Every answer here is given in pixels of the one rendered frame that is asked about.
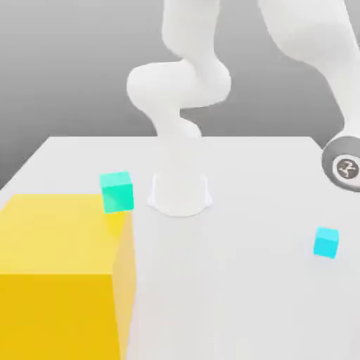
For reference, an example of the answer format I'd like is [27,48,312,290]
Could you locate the small green cube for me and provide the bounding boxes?
[98,170,135,214]

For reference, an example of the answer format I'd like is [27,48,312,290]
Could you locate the small cyan cube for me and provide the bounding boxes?
[312,226,340,259]

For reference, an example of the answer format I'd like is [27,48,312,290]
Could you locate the large yellow box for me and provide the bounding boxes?
[0,193,138,360]

